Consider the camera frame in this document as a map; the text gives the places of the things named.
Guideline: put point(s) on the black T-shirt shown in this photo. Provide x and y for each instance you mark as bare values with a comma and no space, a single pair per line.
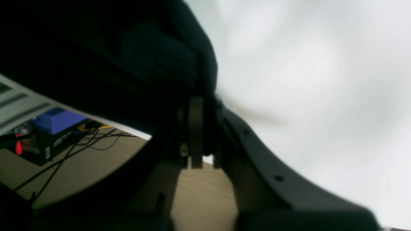
134,62

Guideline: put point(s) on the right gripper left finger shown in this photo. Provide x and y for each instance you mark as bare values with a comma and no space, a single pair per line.
139,195

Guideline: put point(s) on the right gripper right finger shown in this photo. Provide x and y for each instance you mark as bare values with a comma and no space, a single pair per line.
270,195

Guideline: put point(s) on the blue and black equipment box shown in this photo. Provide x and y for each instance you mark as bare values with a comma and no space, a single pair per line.
51,133

